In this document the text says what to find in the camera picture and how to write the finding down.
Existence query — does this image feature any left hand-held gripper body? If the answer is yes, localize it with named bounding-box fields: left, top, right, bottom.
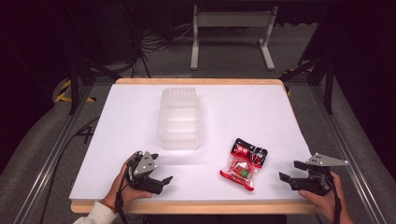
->
left=126, top=150, right=164, bottom=196

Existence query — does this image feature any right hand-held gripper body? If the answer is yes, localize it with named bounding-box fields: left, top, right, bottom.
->
left=289, top=152, right=349, bottom=197

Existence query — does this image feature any red snack packet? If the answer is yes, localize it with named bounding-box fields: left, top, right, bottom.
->
left=219, top=137, right=269, bottom=192

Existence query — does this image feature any clear plastic container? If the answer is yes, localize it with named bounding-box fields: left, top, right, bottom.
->
left=156, top=87, right=203, bottom=151

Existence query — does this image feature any person's right hand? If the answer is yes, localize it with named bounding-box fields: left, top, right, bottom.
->
left=298, top=171, right=352, bottom=224

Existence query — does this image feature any person's left hand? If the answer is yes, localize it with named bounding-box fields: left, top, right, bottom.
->
left=102, top=151, right=153, bottom=211

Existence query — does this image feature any wooden table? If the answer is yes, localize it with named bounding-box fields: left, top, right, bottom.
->
left=70, top=77, right=318, bottom=216

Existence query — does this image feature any white sheet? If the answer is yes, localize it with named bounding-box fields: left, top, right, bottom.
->
left=68, top=83, right=313, bottom=202

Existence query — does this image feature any black tripod stand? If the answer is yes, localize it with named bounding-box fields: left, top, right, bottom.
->
left=277, top=8, right=336, bottom=116
left=64, top=8, right=123, bottom=116

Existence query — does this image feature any yellow black hazard tape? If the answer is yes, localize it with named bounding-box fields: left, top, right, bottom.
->
left=53, top=78, right=97, bottom=105

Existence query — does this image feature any grey metal stand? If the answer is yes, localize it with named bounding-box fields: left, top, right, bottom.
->
left=190, top=5, right=279, bottom=72

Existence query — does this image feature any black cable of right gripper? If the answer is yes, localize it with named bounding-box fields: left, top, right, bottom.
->
left=324, top=177, right=344, bottom=224

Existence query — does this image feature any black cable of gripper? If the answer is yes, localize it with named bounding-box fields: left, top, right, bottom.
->
left=324, top=177, right=344, bottom=224
left=113, top=166, right=131, bottom=224

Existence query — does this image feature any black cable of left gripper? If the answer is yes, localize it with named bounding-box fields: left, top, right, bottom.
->
left=113, top=166, right=131, bottom=224

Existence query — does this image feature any aluminium rail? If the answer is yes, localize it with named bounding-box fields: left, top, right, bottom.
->
left=12, top=83, right=95, bottom=224
left=310, top=83, right=389, bottom=224

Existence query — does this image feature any red bracelet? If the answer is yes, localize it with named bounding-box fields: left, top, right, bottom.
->
left=101, top=199, right=119, bottom=214

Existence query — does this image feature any black floor cable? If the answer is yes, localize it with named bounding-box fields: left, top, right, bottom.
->
left=38, top=116, right=101, bottom=224

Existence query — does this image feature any tangle of floor cables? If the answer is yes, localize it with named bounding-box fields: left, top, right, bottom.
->
left=120, top=6, right=194, bottom=78

